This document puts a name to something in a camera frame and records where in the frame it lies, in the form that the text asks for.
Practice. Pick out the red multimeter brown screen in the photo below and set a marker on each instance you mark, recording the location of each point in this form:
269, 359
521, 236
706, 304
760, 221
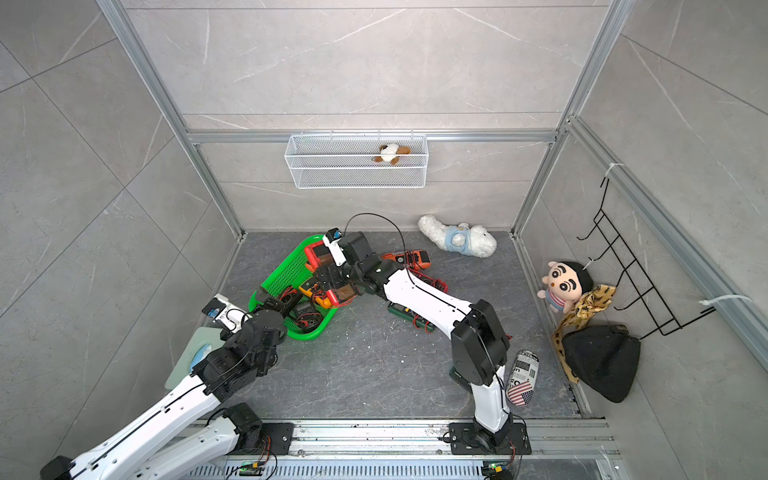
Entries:
321, 264

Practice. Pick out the dark green multimeter yellow button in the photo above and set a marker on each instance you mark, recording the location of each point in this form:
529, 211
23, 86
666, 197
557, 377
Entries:
409, 315

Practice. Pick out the black wire wall rack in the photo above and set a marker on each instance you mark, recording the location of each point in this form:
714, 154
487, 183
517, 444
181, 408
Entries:
634, 278

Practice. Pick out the small brown white plush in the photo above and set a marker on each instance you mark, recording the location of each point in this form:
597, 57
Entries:
391, 153

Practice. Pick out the white plush dog blue shirt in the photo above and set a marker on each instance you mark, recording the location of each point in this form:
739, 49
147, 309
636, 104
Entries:
474, 241

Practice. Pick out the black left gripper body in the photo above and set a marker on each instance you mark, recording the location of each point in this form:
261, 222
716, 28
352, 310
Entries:
272, 361

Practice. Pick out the leopard print cloth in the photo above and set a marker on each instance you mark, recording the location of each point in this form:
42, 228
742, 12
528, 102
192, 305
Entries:
596, 301

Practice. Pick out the small black multimeter red leads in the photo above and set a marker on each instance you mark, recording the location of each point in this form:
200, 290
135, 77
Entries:
304, 313

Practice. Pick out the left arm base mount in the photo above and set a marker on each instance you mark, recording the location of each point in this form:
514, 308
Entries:
264, 438

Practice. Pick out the newspaper flag print pouch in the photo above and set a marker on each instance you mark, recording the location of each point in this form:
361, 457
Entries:
522, 380

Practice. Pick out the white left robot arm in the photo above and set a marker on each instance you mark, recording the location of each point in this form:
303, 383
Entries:
139, 450

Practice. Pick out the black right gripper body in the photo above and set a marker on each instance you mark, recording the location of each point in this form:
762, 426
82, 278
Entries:
341, 276

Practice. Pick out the orange multimeter back side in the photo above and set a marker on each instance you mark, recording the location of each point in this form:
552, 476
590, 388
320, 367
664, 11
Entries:
413, 259

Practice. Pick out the red multimeter with leads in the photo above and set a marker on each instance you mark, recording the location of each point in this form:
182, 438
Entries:
434, 282

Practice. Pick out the black fabric bag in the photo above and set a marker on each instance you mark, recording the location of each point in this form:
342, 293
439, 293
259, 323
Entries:
605, 357

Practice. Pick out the green multimeter grey screen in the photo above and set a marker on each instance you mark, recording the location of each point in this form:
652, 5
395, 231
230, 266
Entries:
460, 379

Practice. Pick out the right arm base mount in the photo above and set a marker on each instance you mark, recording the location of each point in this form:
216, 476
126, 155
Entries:
470, 438

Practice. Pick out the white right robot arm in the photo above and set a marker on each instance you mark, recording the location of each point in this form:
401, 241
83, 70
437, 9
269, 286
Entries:
479, 344

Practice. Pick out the green plastic basket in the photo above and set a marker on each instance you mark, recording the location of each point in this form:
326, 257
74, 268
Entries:
293, 272

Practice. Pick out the cartoon boy plush doll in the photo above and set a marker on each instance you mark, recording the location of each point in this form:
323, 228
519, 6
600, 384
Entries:
564, 285

